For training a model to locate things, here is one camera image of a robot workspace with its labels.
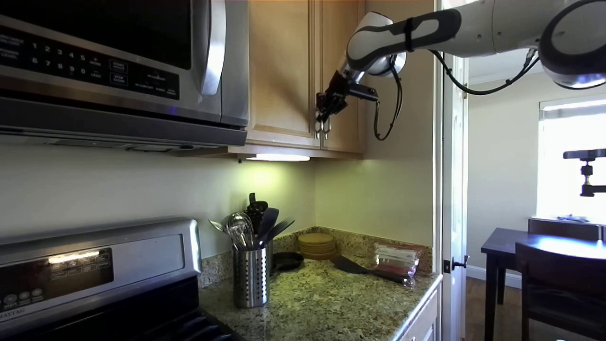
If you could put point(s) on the dark wooden dining table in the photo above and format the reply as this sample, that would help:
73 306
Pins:
501 256

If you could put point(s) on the black spatula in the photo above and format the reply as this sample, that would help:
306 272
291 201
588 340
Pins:
351 266

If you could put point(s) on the under cabinet light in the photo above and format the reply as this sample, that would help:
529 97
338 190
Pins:
275 158

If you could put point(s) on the cabinet door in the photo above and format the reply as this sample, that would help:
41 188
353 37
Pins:
338 21
281 74

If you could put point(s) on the stainless steel stove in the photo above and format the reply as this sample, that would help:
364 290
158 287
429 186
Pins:
109 283

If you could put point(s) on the stack of round wooden coasters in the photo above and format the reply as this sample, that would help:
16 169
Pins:
317 245

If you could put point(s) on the stainless steel microwave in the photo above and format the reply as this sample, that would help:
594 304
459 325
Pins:
166 74

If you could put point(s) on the perforated steel utensil holder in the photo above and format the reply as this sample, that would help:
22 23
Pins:
251 277

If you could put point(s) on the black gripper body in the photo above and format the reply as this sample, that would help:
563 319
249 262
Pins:
344 84

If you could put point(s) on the small black round pan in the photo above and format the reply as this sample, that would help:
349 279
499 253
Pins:
287 262

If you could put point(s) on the white door frame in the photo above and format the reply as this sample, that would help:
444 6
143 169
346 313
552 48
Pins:
452 198

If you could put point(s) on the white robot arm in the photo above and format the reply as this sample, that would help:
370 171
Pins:
569 37

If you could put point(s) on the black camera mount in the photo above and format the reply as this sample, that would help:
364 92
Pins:
588 158

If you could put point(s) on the granite countertop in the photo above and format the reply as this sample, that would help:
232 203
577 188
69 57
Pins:
319 302

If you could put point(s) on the dark wooden chair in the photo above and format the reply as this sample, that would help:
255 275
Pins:
563 283

